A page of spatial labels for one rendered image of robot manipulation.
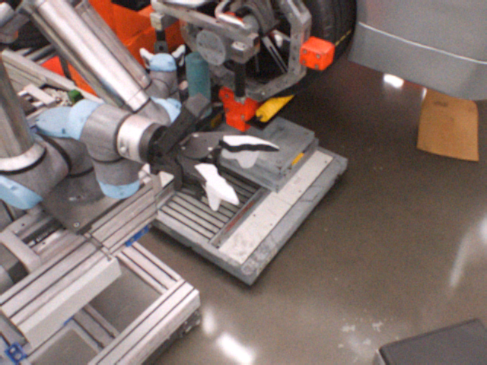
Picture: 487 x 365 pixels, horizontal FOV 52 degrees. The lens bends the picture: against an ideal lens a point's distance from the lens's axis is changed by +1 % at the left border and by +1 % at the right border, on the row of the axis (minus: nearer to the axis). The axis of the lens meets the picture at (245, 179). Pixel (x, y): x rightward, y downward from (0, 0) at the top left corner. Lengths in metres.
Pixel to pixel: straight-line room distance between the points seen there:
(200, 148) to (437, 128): 2.24
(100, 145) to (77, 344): 1.05
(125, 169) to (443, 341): 1.14
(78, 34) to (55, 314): 0.65
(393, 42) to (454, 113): 1.29
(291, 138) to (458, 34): 0.93
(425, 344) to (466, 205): 1.03
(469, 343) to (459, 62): 0.87
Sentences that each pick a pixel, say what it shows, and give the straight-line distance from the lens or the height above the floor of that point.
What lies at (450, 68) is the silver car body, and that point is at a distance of 1.80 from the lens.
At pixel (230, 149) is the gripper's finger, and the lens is 0.81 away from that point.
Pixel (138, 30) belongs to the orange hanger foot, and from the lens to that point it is 2.23.
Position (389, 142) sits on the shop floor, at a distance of 2.77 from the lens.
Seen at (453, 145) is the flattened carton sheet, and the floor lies 0.01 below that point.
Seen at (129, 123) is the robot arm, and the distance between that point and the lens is 0.84.
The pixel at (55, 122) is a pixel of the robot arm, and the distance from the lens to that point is 1.22.
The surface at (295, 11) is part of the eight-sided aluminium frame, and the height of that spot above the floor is 0.99.
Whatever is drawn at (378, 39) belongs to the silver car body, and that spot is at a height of 0.87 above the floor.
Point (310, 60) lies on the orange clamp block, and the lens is 1.74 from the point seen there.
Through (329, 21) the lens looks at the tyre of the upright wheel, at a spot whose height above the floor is 0.94.
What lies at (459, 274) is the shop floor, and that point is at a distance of 2.30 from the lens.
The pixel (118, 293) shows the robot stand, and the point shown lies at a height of 0.21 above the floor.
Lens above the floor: 1.78
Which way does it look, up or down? 46 degrees down
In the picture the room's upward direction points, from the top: straight up
